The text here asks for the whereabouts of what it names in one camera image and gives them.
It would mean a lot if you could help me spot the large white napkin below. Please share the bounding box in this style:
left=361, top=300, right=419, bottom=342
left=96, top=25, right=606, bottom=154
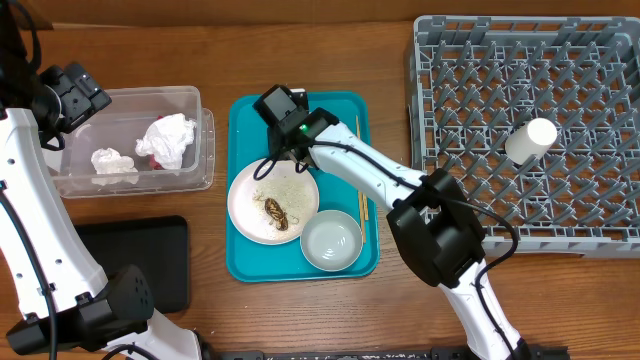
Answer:
left=135, top=113, right=196, bottom=170

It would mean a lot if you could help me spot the wooden chopstick left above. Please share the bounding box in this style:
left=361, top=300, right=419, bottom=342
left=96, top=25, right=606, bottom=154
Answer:
left=352, top=132, right=367, bottom=245

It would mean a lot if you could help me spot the small white napkin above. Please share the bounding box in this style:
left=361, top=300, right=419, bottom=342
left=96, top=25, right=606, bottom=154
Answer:
left=91, top=148, right=139, bottom=186

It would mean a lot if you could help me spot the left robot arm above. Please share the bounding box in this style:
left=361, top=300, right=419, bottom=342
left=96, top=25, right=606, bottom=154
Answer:
left=1, top=1, right=214, bottom=359

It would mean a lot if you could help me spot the white dinner plate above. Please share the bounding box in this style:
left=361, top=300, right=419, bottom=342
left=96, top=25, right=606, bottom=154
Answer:
left=227, top=159, right=319, bottom=245

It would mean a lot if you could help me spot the wooden chopstick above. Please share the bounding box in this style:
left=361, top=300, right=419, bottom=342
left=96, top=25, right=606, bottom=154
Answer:
left=355, top=115, right=369, bottom=221
left=352, top=132, right=367, bottom=245

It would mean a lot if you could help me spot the white cup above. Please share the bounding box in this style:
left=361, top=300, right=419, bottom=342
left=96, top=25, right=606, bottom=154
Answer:
left=505, top=118, right=558, bottom=165

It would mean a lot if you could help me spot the grey bowl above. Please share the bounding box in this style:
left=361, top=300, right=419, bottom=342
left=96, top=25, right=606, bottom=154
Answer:
left=300, top=210, right=363, bottom=272

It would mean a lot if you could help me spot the clear plastic waste bin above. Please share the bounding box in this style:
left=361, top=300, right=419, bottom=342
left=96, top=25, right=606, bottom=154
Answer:
left=44, top=86, right=215, bottom=199

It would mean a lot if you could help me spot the black rectangular tray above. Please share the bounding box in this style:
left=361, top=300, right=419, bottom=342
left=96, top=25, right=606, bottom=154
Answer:
left=76, top=215, right=191, bottom=314

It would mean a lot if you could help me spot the brown food scrap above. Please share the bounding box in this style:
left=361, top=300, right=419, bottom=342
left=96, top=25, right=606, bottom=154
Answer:
left=252, top=192, right=300, bottom=231

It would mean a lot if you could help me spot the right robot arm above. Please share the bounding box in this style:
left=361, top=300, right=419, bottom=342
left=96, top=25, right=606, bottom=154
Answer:
left=253, top=85, right=532, bottom=359

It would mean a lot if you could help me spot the wooden chopstick right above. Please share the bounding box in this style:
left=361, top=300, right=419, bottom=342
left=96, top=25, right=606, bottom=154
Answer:
left=355, top=115, right=369, bottom=221

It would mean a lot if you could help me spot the teal plastic serving tray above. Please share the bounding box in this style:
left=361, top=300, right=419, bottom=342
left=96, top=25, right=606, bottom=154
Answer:
left=226, top=95, right=380, bottom=283

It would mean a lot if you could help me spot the grey dishwasher rack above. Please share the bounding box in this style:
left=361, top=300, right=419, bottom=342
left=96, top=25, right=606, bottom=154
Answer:
left=405, top=15, right=639, bottom=258

